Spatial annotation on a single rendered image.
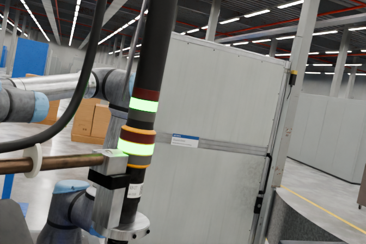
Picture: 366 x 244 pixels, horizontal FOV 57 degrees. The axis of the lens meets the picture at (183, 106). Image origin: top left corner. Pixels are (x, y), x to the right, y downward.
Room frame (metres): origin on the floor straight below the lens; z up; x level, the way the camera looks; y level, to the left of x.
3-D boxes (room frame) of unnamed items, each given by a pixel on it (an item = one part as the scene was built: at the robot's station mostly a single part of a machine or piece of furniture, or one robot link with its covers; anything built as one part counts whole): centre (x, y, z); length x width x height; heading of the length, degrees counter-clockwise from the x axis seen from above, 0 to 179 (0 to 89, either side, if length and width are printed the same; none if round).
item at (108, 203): (0.40, 0.05, 1.50); 0.09 x 0.07 x 0.10; 145
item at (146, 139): (0.41, 0.05, 1.57); 0.04 x 0.04 x 0.01
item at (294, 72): (2.59, -0.76, 1.82); 0.09 x 0.04 x 0.23; 110
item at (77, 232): (1.14, 0.33, 1.07); 0.15 x 0.15 x 0.10
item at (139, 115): (0.41, 0.05, 1.60); 0.03 x 0.03 x 0.01
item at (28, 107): (0.78, 0.38, 1.53); 0.11 x 0.11 x 0.08; 61
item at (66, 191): (1.14, 0.32, 1.19); 0.13 x 0.12 x 0.14; 61
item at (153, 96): (0.41, 0.05, 1.62); 0.03 x 0.03 x 0.01
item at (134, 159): (0.41, 0.05, 1.54); 0.04 x 0.04 x 0.01
